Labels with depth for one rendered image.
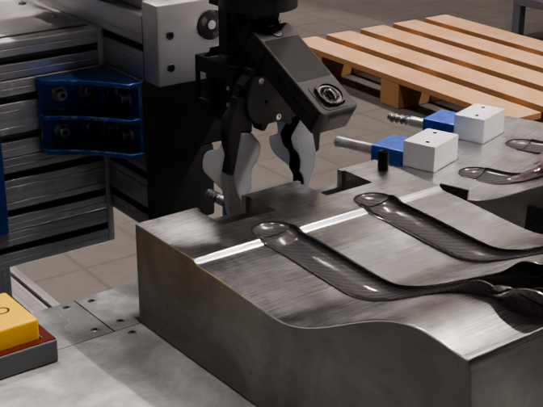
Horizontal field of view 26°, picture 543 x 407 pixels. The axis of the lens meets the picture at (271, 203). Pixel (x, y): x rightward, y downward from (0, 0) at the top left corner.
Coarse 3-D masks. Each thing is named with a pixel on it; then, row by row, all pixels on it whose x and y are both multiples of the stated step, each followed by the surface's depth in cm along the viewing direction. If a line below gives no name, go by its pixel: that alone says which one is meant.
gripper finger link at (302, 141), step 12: (300, 120) 109; (288, 132) 110; (300, 132) 110; (276, 144) 115; (288, 144) 110; (300, 144) 110; (312, 144) 111; (288, 156) 114; (300, 156) 111; (312, 156) 112; (300, 168) 111; (312, 168) 112; (300, 180) 112
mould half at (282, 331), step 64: (256, 192) 102; (384, 192) 102; (192, 256) 90; (256, 256) 91; (384, 256) 91; (448, 256) 91; (192, 320) 92; (256, 320) 84; (320, 320) 80; (384, 320) 72; (448, 320) 70; (512, 320) 71; (256, 384) 86; (320, 384) 79; (384, 384) 73; (448, 384) 68; (512, 384) 69
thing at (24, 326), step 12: (0, 300) 95; (12, 300) 95; (0, 312) 93; (12, 312) 93; (24, 312) 93; (0, 324) 91; (12, 324) 91; (24, 324) 91; (36, 324) 92; (0, 336) 90; (12, 336) 91; (24, 336) 91; (36, 336) 92; (0, 348) 90
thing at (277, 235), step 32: (256, 224) 95; (288, 224) 96; (416, 224) 98; (288, 256) 90; (320, 256) 92; (480, 256) 93; (512, 256) 91; (352, 288) 87; (384, 288) 87; (416, 288) 84; (448, 288) 76; (480, 288) 74; (512, 288) 71
